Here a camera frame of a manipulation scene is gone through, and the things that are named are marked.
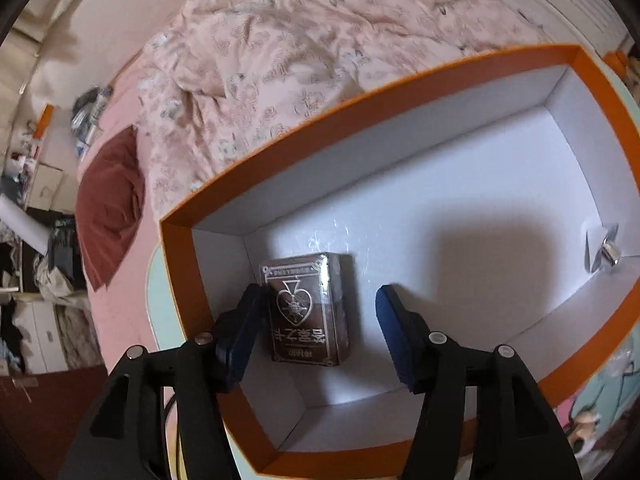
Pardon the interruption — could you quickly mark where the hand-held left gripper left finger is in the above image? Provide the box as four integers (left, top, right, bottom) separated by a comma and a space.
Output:
59, 282, 271, 480

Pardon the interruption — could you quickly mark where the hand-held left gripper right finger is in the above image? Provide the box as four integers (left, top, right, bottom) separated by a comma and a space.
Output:
375, 284, 583, 480

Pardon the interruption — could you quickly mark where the brown playing card deck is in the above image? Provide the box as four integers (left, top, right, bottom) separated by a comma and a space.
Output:
258, 251, 353, 368

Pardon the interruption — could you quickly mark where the orange cardboard box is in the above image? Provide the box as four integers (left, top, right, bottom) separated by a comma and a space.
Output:
159, 45, 640, 478

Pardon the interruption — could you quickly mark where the orange-capped container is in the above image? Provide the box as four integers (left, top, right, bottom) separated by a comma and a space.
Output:
602, 50, 631, 73

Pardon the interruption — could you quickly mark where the pale green printed mat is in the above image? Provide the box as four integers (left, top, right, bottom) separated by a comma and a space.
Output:
145, 55, 640, 480

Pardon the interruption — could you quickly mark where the dark red pillow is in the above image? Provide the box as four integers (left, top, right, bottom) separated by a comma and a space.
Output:
75, 125, 146, 291

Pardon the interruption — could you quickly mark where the black bag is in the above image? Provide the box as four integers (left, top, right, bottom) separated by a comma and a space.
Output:
47, 217, 81, 286

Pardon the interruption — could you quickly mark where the brown cardboard box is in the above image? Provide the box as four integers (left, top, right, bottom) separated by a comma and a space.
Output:
27, 160, 66, 211

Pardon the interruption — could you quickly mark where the white rolled tube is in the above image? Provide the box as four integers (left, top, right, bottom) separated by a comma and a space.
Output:
0, 195, 51, 251

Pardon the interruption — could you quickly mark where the blue-grey clothing pile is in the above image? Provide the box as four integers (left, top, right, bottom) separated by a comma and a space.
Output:
70, 86, 113, 146

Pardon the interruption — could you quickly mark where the row of small bottles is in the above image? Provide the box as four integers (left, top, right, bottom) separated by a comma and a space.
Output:
5, 135, 38, 181

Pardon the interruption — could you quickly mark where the orange box lid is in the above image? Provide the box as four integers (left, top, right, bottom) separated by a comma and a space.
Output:
32, 104, 55, 140

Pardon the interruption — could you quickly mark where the pink floral blanket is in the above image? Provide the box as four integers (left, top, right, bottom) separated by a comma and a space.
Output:
135, 0, 551, 211

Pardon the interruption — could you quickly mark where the white padded headboard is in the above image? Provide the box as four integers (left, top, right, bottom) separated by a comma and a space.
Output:
30, 0, 211, 111

